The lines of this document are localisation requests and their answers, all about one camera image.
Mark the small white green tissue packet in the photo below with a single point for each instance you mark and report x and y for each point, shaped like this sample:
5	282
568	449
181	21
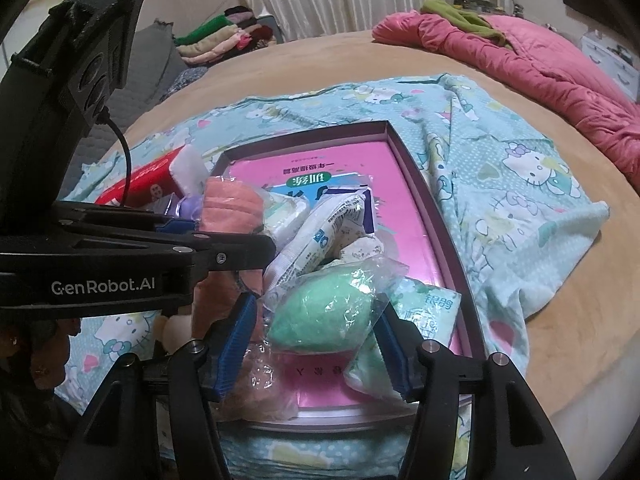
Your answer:
285	210

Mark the dark printed flat box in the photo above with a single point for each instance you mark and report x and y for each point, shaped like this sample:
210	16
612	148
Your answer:
470	1

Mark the white soft packet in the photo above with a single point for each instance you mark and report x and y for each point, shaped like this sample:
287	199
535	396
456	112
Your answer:
187	167

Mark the long white tissue packet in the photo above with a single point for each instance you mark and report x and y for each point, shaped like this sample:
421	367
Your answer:
320	240

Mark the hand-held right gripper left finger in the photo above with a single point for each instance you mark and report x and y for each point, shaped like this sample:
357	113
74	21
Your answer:
232	350

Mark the green patterned tissue pack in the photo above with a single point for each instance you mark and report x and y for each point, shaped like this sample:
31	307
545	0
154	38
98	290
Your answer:
430	310

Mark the pink shallow box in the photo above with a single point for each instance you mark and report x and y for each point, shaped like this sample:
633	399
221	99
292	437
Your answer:
350	160

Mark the beige bed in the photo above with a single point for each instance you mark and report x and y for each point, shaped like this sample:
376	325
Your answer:
325	55

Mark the printed cartoon cat blanket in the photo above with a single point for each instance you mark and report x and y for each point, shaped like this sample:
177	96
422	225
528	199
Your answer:
525	160

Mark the person's left hand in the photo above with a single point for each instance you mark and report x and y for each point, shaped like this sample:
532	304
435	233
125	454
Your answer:
55	362

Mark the green plush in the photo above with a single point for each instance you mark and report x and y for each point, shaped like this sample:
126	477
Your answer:
320	315

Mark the green garment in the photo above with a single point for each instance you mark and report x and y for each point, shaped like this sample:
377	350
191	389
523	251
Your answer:
465	17

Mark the cream plush bear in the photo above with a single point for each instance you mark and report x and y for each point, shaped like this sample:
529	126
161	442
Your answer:
175	332

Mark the pink fluffy cloth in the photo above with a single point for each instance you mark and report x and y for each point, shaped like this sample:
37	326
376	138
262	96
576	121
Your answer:
232	202

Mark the stack of folded clothes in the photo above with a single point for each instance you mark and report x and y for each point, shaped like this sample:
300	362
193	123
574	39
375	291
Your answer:
215	42

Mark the dark floral cloth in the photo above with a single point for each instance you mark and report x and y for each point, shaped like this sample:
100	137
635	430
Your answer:
187	77

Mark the purple sachet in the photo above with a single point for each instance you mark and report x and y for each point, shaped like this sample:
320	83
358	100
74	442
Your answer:
190	206

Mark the white drawer cabinet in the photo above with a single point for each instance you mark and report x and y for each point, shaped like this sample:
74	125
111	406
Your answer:
610	60

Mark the grey quilted headboard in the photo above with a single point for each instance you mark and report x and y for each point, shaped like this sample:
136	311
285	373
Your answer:
155	60

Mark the pink quilt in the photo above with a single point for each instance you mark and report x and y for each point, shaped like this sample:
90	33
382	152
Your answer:
550	60

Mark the red and white box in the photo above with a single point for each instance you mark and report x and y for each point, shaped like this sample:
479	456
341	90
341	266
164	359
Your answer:
145	182

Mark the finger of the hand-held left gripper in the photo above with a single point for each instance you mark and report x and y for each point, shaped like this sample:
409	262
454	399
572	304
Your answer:
235	252
125	215

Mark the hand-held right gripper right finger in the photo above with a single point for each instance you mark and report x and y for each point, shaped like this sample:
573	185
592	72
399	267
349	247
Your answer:
395	355

